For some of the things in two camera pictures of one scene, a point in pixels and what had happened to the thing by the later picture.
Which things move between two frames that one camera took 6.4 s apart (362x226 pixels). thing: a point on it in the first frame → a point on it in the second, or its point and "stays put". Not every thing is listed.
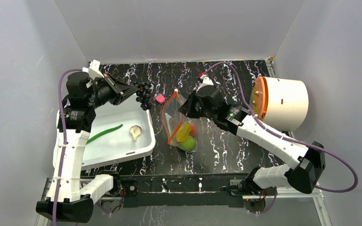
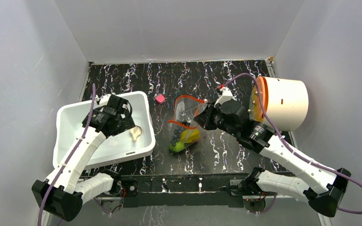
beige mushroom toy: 135,131 stays put
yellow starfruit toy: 183,132 → 190,135
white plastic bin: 119,133 stays put
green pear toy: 189,144 → 179,146
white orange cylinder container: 279,103 stays put
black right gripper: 194,103 → 206,115
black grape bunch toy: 143,94 → 177,132
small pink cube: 160,98 stays put
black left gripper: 123,90 → 126,124
